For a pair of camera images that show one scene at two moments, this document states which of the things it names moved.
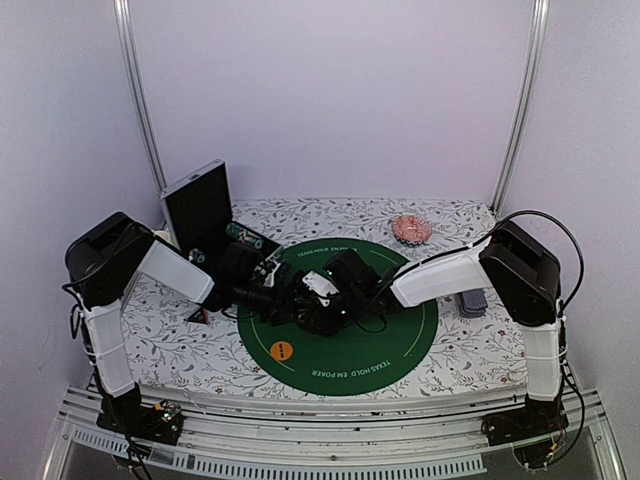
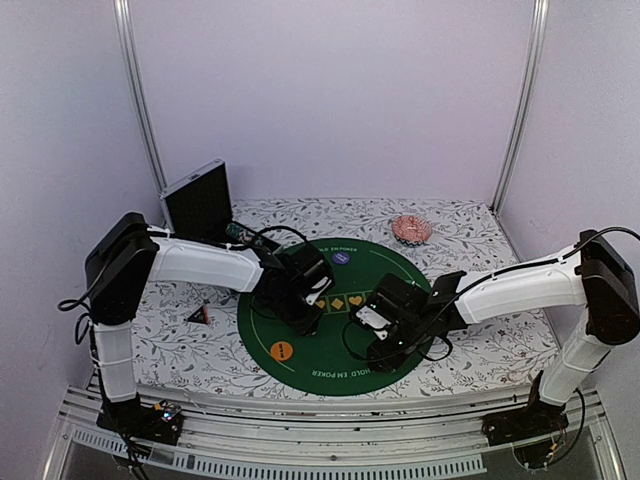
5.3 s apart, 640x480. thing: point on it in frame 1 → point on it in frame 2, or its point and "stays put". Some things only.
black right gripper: [326, 324] → [388, 361]
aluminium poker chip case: [199, 212] stays put
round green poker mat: [353, 363] stays put
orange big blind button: [281, 350] stays put
